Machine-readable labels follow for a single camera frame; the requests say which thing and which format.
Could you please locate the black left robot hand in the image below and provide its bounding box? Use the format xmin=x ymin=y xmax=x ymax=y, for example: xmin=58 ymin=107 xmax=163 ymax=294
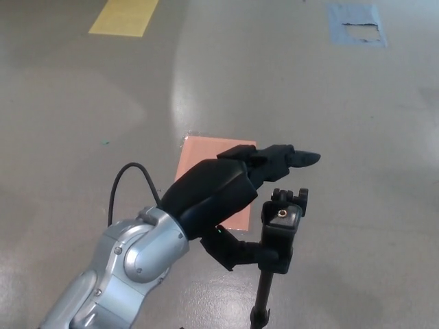
xmin=160 ymin=144 xmax=322 ymax=272

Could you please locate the black phone stand tripod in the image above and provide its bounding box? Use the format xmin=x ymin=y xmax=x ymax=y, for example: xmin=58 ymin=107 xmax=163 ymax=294
xmin=249 ymin=186 xmax=309 ymax=329

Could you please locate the orange floor marking rectangle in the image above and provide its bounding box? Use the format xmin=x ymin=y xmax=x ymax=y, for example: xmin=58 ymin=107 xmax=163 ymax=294
xmin=174 ymin=135 xmax=257 ymax=234

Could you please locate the yellow floor marking rectangle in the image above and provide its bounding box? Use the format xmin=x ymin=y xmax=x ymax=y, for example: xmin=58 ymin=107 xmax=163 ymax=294
xmin=88 ymin=0 xmax=161 ymax=38

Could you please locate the torn blue floor marking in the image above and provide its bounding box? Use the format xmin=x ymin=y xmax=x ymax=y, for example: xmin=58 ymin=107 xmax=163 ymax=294
xmin=326 ymin=3 xmax=388 ymax=48

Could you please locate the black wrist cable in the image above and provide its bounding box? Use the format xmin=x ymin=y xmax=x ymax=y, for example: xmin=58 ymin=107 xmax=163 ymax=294
xmin=107 ymin=162 xmax=162 ymax=227

